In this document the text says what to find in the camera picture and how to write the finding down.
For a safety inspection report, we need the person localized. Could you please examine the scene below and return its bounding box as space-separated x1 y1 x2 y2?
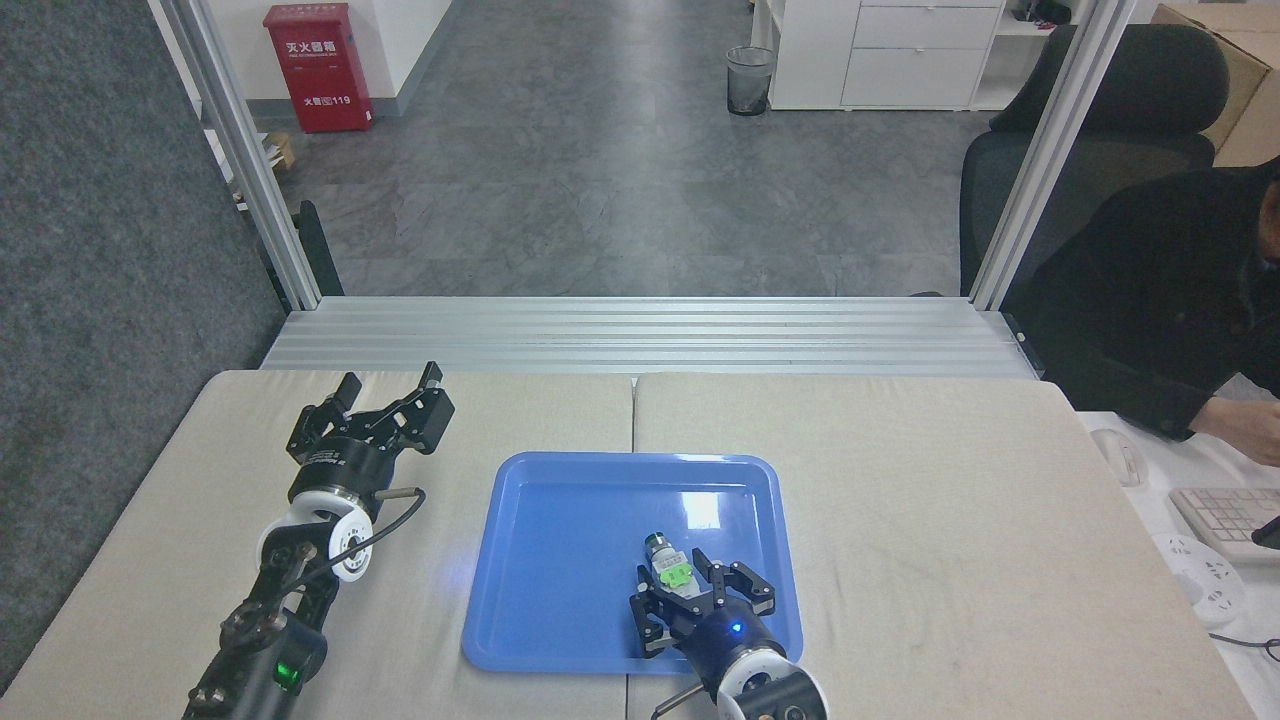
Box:
1018 158 1280 443

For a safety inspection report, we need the black office chair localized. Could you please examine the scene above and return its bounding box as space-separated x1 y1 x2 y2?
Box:
958 22 1233 301

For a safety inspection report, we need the black mesh waste bin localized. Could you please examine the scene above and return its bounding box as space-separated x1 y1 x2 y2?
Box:
725 45 777 117

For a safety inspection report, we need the white drawer cabinet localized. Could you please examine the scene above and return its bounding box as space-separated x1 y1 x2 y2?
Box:
750 0 1007 112

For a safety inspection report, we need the silver aluminium post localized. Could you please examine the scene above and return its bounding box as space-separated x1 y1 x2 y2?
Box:
158 0 324 312
967 0 1140 312

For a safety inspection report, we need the black frame foot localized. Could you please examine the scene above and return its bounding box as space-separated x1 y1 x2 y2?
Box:
294 199 347 299

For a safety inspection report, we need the white computer mouse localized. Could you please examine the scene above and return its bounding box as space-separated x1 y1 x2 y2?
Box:
1089 427 1147 489

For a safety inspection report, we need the switch part with green clip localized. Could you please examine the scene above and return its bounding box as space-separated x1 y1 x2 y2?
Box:
643 532 699 613

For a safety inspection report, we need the white power strip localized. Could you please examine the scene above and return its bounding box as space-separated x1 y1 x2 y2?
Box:
1148 532 1249 627

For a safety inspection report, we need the beige table pad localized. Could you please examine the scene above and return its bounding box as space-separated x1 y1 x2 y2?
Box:
0 370 637 720
624 372 1259 720

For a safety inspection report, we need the person's hand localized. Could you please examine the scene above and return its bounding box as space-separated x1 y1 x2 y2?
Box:
1190 396 1280 467

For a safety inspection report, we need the grey felt partition panel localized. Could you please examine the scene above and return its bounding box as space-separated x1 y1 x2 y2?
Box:
0 0 292 693

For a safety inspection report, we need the red fire extinguisher box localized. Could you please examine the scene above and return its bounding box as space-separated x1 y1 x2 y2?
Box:
263 3 375 135

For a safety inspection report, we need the silver aluminium rail frame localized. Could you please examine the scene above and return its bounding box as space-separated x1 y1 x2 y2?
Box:
259 296 1043 380

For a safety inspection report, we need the blue plastic tray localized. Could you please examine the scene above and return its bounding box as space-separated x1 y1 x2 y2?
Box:
461 451 805 676

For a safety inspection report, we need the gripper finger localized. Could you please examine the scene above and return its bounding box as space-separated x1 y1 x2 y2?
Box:
348 361 457 457
691 547 778 619
628 564 703 661
287 372 364 457

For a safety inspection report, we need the large cardboard box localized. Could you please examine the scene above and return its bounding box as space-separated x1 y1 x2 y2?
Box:
1150 3 1280 169

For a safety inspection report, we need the white keyboard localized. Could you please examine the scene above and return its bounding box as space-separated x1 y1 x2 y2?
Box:
1167 486 1280 567

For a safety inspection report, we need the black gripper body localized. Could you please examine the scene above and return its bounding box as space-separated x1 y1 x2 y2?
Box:
672 598 788 695
290 436 401 503

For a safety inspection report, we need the black desk cable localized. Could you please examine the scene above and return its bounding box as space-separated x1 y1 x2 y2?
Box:
1207 630 1280 663

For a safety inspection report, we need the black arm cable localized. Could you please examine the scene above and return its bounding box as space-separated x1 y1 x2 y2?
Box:
650 684 703 720
300 486 428 591

